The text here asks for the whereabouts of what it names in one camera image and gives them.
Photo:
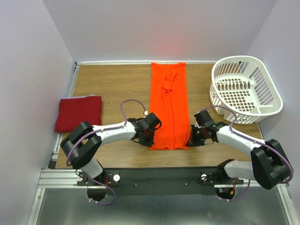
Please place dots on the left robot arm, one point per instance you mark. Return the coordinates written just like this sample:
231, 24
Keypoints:
82, 143

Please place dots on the orange t-shirt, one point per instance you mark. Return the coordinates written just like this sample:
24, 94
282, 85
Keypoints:
169, 101

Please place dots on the white plastic laundry basket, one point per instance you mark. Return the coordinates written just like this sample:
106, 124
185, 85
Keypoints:
241, 88

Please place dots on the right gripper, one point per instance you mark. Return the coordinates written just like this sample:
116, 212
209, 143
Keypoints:
192, 141

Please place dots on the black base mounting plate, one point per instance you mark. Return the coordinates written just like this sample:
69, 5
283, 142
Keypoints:
102, 188

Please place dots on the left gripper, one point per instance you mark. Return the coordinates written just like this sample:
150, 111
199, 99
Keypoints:
148, 143

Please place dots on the aluminium frame rail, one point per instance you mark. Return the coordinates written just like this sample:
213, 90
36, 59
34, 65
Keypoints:
47, 180

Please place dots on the folded dark red t-shirt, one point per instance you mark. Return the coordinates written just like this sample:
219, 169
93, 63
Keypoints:
73, 111

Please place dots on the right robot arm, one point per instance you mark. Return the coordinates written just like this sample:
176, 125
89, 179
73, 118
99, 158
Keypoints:
268, 166

